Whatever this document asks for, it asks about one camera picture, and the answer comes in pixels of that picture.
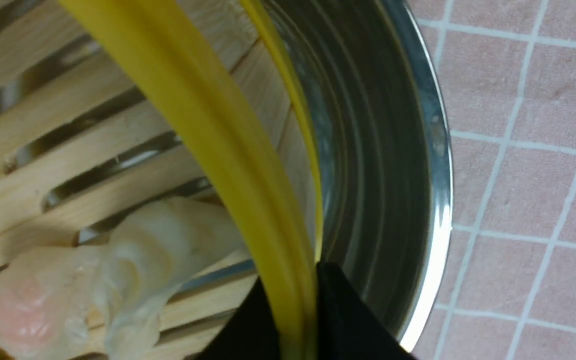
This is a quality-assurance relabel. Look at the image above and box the pale toy dumpling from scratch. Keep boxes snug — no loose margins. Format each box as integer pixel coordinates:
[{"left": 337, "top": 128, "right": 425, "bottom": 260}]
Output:
[{"left": 93, "top": 196, "right": 245, "bottom": 360}]

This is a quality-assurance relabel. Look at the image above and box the pink shrimp toy dumpling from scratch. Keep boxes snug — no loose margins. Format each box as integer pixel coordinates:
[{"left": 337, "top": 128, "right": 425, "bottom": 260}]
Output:
[{"left": 0, "top": 246, "right": 103, "bottom": 360}]

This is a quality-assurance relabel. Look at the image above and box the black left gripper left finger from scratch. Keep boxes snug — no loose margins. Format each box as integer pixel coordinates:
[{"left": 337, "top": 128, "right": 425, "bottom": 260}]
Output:
[{"left": 195, "top": 279, "right": 281, "bottom": 360}]

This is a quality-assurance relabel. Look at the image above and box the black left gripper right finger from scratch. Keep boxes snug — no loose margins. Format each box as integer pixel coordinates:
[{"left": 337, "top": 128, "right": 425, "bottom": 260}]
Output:
[{"left": 317, "top": 262, "right": 415, "bottom": 360}]

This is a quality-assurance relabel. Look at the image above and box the pink checkered tablecloth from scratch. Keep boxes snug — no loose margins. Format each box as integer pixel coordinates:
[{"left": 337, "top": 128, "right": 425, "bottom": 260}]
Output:
[{"left": 409, "top": 0, "right": 576, "bottom": 360}]

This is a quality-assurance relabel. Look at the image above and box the yellow bamboo steamer basket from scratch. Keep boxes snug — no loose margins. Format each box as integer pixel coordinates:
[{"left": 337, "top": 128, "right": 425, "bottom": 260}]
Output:
[{"left": 0, "top": 0, "right": 323, "bottom": 360}]

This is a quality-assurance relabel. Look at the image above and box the stainless steel pot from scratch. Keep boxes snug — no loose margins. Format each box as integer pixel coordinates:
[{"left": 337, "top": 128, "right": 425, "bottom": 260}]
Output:
[{"left": 262, "top": 0, "right": 453, "bottom": 351}]

